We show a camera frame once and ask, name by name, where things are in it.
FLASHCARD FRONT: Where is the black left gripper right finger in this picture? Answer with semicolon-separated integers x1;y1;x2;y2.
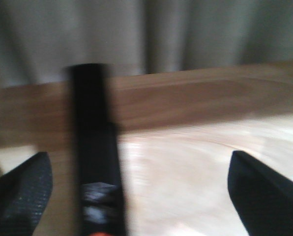
227;150;293;236

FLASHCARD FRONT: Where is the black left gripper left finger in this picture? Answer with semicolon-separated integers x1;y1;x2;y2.
0;152;53;236

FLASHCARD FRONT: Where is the black orange stapler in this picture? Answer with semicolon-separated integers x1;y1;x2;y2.
67;63;128;236

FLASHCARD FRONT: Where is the wooden shelf unit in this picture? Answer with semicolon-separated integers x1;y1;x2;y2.
0;60;293;236

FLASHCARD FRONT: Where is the grey curtain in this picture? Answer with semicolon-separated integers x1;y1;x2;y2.
0;0;293;87

